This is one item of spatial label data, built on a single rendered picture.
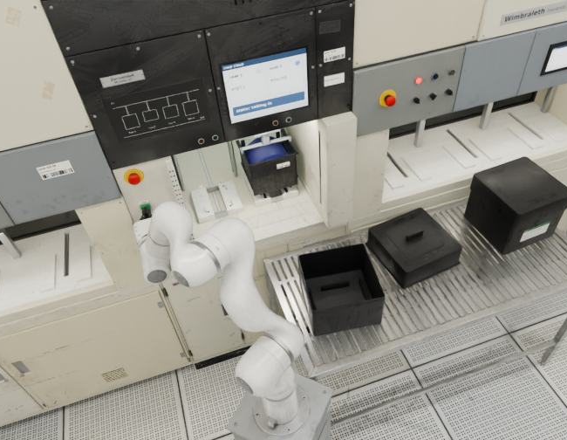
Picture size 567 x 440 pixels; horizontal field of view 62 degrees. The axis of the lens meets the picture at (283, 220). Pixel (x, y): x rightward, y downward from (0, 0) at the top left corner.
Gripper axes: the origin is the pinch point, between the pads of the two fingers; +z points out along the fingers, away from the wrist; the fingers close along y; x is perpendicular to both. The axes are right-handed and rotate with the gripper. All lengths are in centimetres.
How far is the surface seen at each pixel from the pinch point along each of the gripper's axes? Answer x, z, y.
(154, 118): 35.5, 2.5, 12.7
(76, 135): 35.6, 2.8, -11.9
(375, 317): -39, -48, 71
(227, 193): -30, 34, 34
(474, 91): 16, 2, 135
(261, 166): -10, 23, 50
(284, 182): -23, 23, 59
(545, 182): -19, -25, 159
